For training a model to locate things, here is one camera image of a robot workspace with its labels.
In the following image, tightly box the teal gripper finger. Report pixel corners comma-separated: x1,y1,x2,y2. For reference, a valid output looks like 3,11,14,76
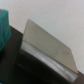
0,10,10,51

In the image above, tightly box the black kcup holder drawer unit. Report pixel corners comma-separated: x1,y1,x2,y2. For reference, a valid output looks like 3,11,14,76
0,20,84,84

